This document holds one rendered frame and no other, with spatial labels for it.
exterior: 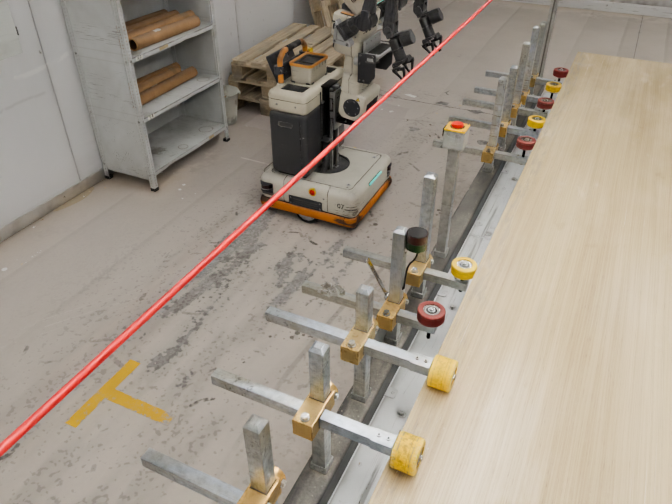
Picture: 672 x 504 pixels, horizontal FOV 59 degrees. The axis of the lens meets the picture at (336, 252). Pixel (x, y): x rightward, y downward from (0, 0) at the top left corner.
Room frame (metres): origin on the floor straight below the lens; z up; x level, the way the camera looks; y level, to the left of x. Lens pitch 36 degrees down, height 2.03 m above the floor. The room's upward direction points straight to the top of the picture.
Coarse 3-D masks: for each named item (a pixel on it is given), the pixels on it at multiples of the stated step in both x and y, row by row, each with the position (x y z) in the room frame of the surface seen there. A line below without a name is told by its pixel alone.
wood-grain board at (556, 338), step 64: (576, 64) 3.39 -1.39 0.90; (640, 64) 3.39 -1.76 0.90; (576, 128) 2.51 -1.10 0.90; (640, 128) 2.51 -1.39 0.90; (576, 192) 1.93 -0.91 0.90; (640, 192) 1.93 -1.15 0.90; (512, 256) 1.52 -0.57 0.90; (576, 256) 1.52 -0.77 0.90; (640, 256) 1.52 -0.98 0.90; (512, 320) 1.22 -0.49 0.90; (576, 320) 1.22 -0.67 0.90; (640, 320) 1.22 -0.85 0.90; (512, 384) 0.99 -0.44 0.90; (576, 384) 0.99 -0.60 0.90; (640, 384) 0.99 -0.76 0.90; (448, 448) 0.81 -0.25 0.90; (512, 448) 0.81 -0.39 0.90; (576, 448) 0.81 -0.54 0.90; (640, 448) 0.81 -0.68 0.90
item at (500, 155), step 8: (432, 144) 2.54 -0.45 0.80; (440, 144) 2.53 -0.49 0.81; (464, 152) 2.48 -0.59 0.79; (472, 152) 2.46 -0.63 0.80; (480, 152) 2.45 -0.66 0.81; (496, 152) 2.42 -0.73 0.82; (504, 152) 2.42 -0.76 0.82; (504, 160) 2.40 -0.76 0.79; (512, 160) 2.38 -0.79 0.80; (520, 160) 2.37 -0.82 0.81
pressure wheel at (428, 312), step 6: (420, 306) 1.27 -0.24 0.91; (426, 306) 1.28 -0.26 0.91; (432, 306) 1.28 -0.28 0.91; (438, 306) 1.27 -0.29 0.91; (420, 312) 1.25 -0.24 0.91; (426, 312) 1.25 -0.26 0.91; (432, 312) 1.25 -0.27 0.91; (438, 312) 1.25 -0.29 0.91; (444, 312) 1.25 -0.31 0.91; (420, 318) 1.24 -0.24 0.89; (426, 318) 1.23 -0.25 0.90; (432, 318) 1.22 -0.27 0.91; (438, 318) 1.23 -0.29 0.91; (444, 318) 1.24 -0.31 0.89; (426, 324) 1.23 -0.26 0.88; (432, 324) 1.22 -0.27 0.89; (438, 324) 1.23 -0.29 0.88; (426, 336) 1.26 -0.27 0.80
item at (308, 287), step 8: (304, 288) 1.42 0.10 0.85; (312, 288) 1.41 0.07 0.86; (320, 288) 1.41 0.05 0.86; (320, 296) 1.40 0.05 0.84; (336, 296) 1.37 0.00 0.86; (344, 296) 1.37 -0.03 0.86; (352, 296) 1.37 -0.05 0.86; (344, 304) 1.36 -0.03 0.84; (352, 304) 1.35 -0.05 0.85; (376, 304) 1.34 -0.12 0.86; (376, 312) 1.32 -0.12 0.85; (400, 312) 1.30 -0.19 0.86; (408, 312) 1.30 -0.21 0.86; (400, 320) 1.28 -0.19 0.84; (408, 320) 1.27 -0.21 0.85; (416, 320) 1.27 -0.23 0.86; (416, 328) 1.26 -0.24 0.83; (424, 328) 1.25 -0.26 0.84; (432, 328) 1.24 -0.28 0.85
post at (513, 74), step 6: (516, 66) 2.69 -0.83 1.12; (510, 72) 2.69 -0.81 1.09; (516, 72) 2.68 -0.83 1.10; (510, 78) 2.69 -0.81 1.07; (516, 78) 2.69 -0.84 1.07; (510, 84) 2.69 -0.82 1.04; (510, 90) 2.69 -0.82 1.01; (510, 96) 2.69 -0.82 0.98; (504, 102) 2.70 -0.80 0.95; (510, 102) 2.68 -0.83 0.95; (504, 108) 2.69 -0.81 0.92; (510, 108) 2.68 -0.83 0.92; (504, 114) 2.69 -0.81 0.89; (510, 114) 2.71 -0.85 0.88; (504, 120) 2.69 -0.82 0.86; (498, 138) 2.69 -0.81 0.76; (504, 138) 2.68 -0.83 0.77; (504, 144) 2.70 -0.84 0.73
